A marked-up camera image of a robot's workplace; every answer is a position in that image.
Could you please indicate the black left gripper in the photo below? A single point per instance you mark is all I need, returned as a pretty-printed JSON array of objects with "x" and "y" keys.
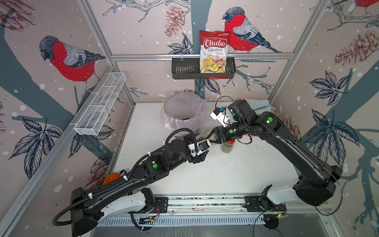
[{"x": 198, "y": 159}]

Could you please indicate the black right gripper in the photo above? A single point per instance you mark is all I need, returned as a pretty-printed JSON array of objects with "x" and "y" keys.
[{"x": 216, "y": 131}]

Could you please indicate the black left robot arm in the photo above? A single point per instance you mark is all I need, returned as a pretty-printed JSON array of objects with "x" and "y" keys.
[{"x": 130, "y": 193}]

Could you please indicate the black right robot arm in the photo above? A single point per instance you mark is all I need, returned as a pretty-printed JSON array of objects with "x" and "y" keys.
[{"x": 316, "y": 182}]

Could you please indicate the jar with red lid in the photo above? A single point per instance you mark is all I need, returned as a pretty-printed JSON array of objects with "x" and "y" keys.
[{"x": 227, "y": 147}]

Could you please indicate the teal cloth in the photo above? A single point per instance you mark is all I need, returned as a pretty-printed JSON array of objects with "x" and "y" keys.
[{"x": 260, "y": 105}]

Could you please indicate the Chuba cassava chips bag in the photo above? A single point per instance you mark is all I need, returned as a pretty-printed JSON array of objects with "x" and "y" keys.
[{"x": 214, "y": 48}]

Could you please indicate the orange funnel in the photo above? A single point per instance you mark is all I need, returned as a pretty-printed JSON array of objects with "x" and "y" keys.
[{"x": 113, "y": 176}]

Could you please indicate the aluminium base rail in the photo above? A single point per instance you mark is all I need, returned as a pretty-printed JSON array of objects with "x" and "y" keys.
[{"x": 202, "y": 204}]

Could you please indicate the black wall basket shelf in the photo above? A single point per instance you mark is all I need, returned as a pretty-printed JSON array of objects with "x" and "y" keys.
[{"x": 189, "y": 69}]

